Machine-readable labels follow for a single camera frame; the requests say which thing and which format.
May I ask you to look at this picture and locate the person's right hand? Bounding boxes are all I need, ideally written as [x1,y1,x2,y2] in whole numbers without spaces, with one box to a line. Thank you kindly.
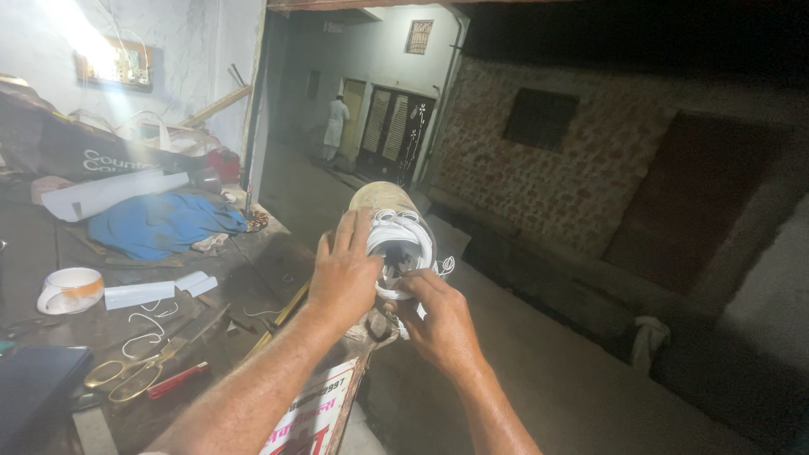
[383,269,484,380]

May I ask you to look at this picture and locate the white folded paper strip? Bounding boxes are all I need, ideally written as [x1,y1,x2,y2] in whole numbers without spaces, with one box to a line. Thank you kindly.
[104,281,176,311]

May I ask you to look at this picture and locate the small white paper piece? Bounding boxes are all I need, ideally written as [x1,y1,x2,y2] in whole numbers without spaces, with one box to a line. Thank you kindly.
[175,271,219,298]

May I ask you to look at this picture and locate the dark double door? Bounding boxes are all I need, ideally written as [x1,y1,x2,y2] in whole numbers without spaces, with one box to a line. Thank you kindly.
[356,86,437,188]

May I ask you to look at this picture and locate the dark printed bag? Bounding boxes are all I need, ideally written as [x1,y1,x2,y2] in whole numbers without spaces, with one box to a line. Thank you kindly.
[0,79,209,184]

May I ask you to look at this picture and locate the red handled tool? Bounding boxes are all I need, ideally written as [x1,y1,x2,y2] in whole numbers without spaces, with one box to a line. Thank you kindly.
[147,361,211,400]

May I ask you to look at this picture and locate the white ceramic cup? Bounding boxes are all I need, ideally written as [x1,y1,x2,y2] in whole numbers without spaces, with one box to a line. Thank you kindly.
[37,267,105,316]

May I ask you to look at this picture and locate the printed signboard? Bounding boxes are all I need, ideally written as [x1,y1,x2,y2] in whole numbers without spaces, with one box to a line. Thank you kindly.
[259,354,374,455]

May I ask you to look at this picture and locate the white insulated winding wire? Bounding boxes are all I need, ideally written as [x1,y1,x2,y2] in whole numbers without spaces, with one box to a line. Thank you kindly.
[367,209,456,301]

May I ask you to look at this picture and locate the blue cloth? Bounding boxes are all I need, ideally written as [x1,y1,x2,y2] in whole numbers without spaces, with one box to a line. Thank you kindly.
[87,192,249,262]

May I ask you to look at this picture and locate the brass handled scissors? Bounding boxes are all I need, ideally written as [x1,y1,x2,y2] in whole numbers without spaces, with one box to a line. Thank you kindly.
[84,316,219,404]

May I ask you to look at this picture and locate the person's left hand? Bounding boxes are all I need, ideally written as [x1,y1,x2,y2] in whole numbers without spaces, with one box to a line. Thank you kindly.
[308,207,384,329]

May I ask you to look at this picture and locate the wooden stick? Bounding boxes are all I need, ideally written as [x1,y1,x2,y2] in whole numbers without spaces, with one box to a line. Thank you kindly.
[178,85,254,129]

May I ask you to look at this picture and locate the wall switchboard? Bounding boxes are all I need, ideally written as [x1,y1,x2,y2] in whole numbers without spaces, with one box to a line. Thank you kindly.
[75,38,154,94]

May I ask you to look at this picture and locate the red object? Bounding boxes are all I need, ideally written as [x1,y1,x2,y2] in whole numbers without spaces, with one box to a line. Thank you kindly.
[205,148,242,185]

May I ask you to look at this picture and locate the white paper roll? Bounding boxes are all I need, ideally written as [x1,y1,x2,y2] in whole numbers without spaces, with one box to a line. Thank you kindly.
[41,169,190,223]

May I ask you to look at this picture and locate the white wire scrap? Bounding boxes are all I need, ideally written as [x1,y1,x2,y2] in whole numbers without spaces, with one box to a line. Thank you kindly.
[121,301,180,360]

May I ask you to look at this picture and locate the white drain pipe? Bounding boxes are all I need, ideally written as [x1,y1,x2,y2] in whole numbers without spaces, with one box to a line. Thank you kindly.
[414,13,470,187]

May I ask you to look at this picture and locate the white cloth rag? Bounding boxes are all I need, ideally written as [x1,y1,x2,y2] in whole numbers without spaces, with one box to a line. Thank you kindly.
[629,316,672,378]

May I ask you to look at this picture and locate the dark blue flat case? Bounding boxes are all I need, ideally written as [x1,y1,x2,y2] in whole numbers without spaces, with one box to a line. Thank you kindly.
[0,345,94,446]

